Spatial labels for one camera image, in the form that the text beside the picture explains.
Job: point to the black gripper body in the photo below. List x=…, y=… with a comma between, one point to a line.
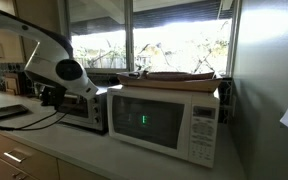
x=52, y=96

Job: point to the silver toaster oven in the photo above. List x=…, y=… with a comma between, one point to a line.
x=89, y=115

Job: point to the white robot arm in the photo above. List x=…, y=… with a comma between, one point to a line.
x=52, y=63

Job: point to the wooden bowl on tray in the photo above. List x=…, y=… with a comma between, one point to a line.
x=177, y=76

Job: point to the black tablet on counter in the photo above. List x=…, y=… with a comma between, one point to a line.
x=12, y=110

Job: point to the wooden tray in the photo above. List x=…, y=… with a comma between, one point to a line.
x=138, y=79

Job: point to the white microwave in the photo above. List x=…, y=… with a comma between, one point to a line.
x=182, y=124

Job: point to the drawer handle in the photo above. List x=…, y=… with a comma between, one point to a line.
x=16, y=156

